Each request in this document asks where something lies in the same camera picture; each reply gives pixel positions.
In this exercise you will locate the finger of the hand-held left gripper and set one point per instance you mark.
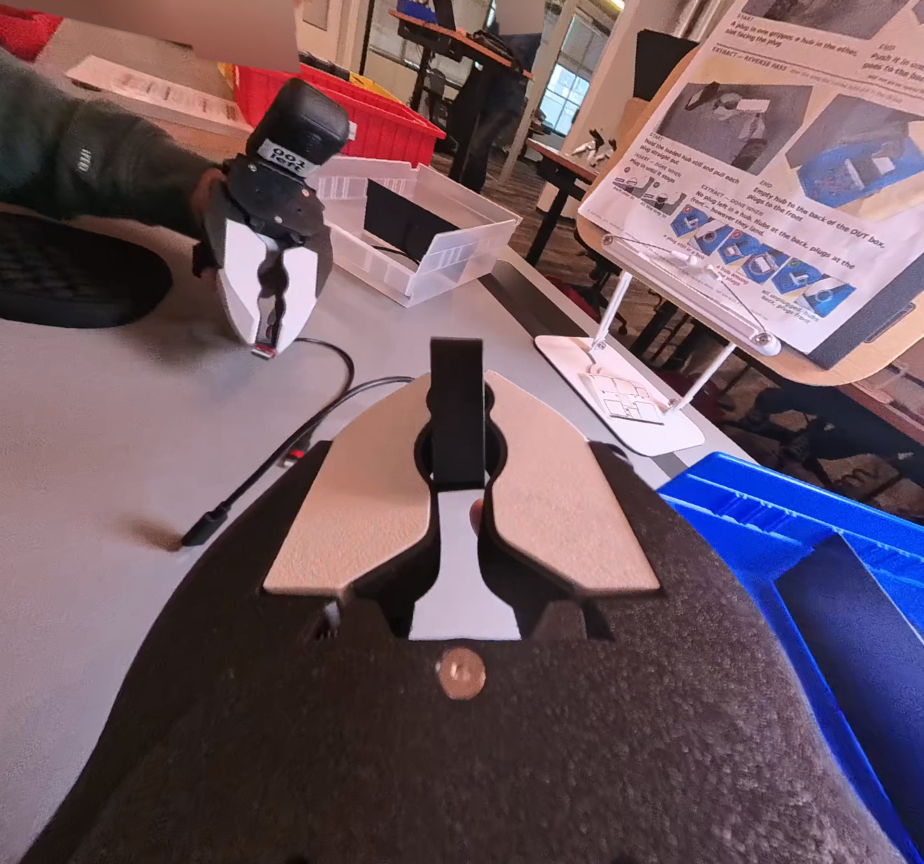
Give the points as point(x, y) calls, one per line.
point(302, 279)
point(242, 279)

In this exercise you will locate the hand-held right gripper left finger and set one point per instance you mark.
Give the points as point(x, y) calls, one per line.
point(354, 510)

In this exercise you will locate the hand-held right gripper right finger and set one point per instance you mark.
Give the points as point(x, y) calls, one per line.
point(563, 510)

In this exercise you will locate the slim black usb hub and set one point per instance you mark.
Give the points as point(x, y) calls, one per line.
point(456, 409)

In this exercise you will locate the clear plastic bin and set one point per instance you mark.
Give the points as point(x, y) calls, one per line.
point(462, 257)

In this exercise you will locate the blue plastic bin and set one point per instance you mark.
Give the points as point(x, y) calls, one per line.
point(743, 510)

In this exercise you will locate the black forearm pad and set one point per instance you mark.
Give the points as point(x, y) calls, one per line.
point(72, 279)

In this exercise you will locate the person's left forearm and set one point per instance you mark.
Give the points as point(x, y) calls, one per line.
point(86, 149)

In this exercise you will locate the person's left hand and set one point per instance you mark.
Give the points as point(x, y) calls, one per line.
point(206, 203)

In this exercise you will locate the person's right hand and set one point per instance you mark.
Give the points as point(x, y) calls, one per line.
point(476, 517)

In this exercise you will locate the black flat box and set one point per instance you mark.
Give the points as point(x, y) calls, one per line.
point(397, 221)

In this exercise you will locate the red storage bin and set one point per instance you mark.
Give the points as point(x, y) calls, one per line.
point(390, 131)

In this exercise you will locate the yellow bin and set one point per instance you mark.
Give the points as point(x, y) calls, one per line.
point(372, 86)

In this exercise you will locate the white printed paper sheet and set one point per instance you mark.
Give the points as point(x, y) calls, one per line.
point(144, 88)

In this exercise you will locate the wooden top standing desk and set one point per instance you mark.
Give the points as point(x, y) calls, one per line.
point(469, 41)

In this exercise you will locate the black laptop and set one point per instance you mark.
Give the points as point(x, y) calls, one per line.
point(444, 12)

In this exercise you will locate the light wooden sign board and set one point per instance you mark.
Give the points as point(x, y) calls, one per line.
point(808, 369)

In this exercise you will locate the white paper sign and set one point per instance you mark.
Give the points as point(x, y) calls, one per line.
point(794, 156)

